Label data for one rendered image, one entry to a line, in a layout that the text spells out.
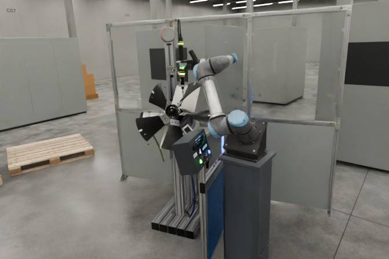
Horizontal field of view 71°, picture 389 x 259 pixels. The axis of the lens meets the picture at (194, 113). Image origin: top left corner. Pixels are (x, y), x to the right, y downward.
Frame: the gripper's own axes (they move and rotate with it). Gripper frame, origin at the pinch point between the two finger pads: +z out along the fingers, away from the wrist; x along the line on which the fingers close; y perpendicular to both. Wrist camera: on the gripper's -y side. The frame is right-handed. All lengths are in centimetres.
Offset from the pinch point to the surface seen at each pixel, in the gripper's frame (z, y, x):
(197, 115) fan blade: -17.2, 45.3, -4.6
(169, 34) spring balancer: 35, -24, 57
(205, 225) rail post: -40, 111, -56
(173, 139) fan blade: 0, 63, -18
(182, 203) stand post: 8, 141, 8
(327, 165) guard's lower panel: -126, 109, 70
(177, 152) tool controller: -35, 45, -83
